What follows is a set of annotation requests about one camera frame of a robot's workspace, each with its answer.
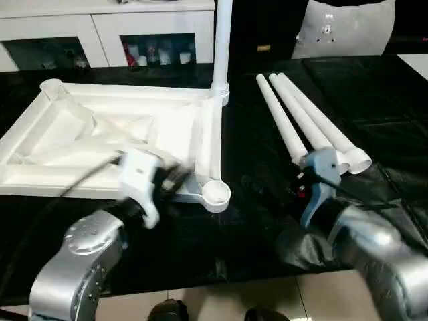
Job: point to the white plastic table top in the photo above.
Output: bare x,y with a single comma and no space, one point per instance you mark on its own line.
174,133

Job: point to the white plastic table leg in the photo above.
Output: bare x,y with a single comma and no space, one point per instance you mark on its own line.
307,117
321,113
222,43
281,117

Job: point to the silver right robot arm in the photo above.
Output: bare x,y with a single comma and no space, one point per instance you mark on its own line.
378,254

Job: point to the black work mat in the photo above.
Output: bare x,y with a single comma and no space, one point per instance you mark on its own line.
368,110

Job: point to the small white box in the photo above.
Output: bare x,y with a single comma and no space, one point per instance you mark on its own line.
185,57

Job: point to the black left robot foot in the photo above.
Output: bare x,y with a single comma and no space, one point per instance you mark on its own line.
170,311

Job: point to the black robot foot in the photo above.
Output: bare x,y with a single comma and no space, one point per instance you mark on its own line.
170,311
265,316

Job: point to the red box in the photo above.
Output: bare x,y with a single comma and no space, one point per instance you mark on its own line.
129,55

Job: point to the black right robot foot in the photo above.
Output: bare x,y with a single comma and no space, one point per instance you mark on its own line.
265,316

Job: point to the black box with gold label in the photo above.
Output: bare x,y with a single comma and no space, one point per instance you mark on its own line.
261,26

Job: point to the white cabinet with glass doors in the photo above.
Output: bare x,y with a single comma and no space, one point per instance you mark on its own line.
100,23

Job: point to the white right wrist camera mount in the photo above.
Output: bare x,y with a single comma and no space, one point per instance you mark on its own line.
322,167

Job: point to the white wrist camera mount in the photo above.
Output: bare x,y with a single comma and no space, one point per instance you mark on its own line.
138,177
322,167

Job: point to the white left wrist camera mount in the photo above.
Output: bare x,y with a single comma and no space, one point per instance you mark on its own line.
138,177

